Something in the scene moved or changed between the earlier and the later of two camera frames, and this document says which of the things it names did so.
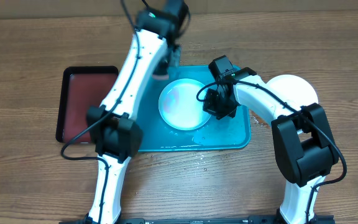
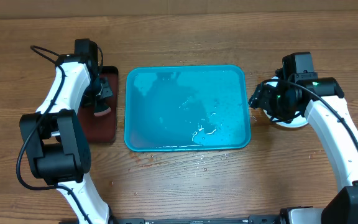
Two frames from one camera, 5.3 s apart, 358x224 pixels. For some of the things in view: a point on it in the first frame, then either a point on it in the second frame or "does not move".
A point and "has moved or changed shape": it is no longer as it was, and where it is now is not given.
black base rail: x=316 y=219 does not move
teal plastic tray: x=227 y=134 does not move
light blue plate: x=179 y=107 → x=273 y=83
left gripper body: x=171 y=60 → x=100 y=88
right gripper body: x=217 y=105 → x=277 y=105
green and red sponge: x=160 y=76 has moved or changed shape
